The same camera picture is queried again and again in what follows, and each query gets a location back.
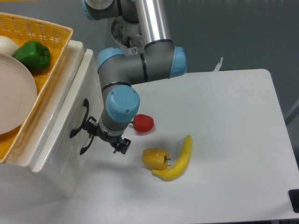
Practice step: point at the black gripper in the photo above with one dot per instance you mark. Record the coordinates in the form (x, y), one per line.
(107, 135)

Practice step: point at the white top drawer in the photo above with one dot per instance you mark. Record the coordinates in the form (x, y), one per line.
(59, 165)

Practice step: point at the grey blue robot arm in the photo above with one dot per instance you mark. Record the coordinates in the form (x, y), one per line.
(118, 72)

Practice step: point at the white drawer cabinet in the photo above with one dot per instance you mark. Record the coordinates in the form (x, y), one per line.
(17, 168)

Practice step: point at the red bell pepper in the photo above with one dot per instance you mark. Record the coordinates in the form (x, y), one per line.
(142, 123)

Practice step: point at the yellow bell pepper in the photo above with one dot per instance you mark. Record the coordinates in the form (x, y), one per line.
(155, 158)

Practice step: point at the yellow banana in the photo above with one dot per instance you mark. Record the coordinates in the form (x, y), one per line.
(181, 164)

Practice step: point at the beige plate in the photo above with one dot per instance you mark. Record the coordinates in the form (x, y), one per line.
(18, 93)

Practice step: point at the green bell pepper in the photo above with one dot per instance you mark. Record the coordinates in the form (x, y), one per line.
(33, 55)

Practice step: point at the white clip behind table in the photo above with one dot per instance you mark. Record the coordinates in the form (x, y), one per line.
(218, 65)

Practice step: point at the white onion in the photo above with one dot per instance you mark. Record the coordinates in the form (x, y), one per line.
(8, 46)

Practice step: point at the black corner object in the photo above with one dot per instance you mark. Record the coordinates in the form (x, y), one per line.
(294, 198)

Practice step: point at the black lower drawer handle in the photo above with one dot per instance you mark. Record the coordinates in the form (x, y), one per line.
(84, 149)

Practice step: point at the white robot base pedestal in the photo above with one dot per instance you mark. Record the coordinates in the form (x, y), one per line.
(127, 35)

